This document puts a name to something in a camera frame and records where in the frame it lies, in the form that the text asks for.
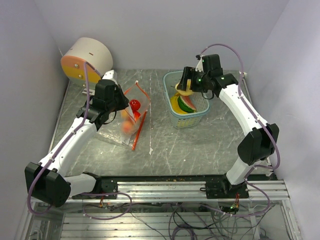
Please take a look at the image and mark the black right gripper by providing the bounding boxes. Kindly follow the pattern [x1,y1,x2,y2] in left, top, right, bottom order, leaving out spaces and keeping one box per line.
[177,66,210,93]

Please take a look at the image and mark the yellow toy mango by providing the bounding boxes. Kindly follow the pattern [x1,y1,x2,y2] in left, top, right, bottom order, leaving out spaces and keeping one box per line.
[171,79,194,96]

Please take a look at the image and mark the red toy wax apple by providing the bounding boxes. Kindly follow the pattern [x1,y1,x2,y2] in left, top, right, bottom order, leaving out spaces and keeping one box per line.
[129,99,141,111]

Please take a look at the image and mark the clear orange-zip top bag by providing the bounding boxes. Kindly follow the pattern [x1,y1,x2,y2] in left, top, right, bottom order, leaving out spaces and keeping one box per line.
[120,81,151,145]

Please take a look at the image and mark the clear orange-zip bag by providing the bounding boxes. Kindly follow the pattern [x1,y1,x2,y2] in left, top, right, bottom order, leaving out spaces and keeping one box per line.
[120,81,151,145]
[95,121,142,151]

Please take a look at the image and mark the red toy pear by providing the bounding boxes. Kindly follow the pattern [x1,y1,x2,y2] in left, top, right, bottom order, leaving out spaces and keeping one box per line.
[133,111,141,122]

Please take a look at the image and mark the pink toy peach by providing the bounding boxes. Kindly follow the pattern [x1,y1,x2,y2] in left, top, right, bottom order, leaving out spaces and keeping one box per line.
[121,120,135,135]

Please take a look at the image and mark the orange toy peach with leaf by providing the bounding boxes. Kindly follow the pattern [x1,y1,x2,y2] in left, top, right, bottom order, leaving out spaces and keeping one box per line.
[120,110,130,121]

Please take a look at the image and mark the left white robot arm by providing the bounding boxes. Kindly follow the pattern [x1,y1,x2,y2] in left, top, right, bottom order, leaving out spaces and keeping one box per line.
[24,79,129,208]

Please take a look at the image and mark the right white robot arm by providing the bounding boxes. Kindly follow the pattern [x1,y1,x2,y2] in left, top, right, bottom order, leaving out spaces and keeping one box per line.
[175,54,279,198]

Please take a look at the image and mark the white and blue plastic basket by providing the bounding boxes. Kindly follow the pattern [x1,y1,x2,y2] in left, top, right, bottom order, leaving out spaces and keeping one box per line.
[162,70,210,128]

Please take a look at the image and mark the toy watermelon slice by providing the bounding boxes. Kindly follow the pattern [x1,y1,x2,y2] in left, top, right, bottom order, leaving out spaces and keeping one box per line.
[177,95,196,113]

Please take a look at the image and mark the yellow toy banana bunch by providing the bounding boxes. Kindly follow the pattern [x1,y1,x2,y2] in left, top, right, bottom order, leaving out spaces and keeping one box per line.
[170,92,187,115]

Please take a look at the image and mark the white cylinder with orange face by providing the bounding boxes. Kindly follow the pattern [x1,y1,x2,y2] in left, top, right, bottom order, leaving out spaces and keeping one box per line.
[60,37,114,90]

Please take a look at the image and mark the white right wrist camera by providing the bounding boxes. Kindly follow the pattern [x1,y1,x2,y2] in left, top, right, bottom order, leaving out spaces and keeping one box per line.
[195,55,204,73]

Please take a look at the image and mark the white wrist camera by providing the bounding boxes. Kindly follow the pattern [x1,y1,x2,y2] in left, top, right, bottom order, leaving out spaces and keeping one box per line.
[102,70,118,83]
[195,55,204,73]

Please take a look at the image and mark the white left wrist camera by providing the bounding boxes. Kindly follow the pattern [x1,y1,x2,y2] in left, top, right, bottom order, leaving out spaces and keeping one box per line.
[102,70,118,83]

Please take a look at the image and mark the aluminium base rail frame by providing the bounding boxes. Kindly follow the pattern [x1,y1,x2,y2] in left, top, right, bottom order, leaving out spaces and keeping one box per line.
[16,173,302,240]

